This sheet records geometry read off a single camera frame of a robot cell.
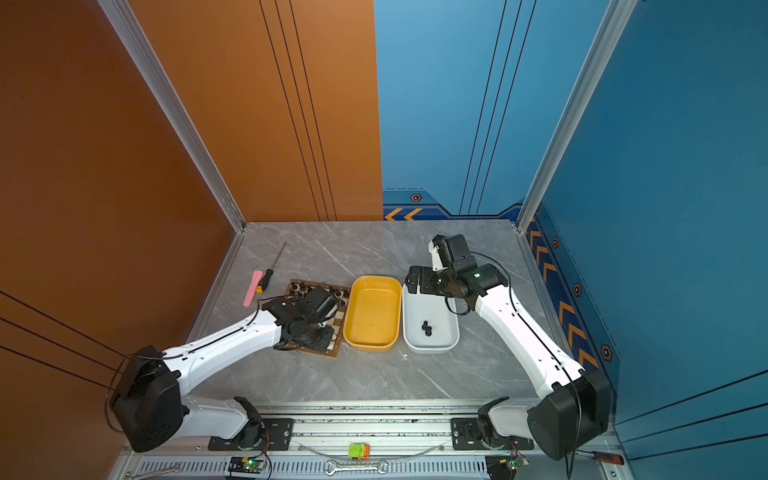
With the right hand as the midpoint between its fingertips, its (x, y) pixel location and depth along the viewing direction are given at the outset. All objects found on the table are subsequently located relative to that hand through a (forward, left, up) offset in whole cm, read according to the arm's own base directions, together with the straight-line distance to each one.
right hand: (418, 281), depth 79 cm
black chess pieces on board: (+10, +38, -18) cm, 43 cm away
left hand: (-9, +26, -14) cm, 31 cm away
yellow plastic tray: (+1, +14, -19) cm, 24 cm away
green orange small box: (-35, +15, -18) cm, 42 cm away
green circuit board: (-38, +42, -22) cm, 61 cm away
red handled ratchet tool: (-37, -47, -23) cm, 64 cm away
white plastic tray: (-4, -4, -18) cm, 18 cm away
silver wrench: (-38, +10, -21) cm, 45 cm away
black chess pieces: (-4, -3, -19) cm, 20 cm away
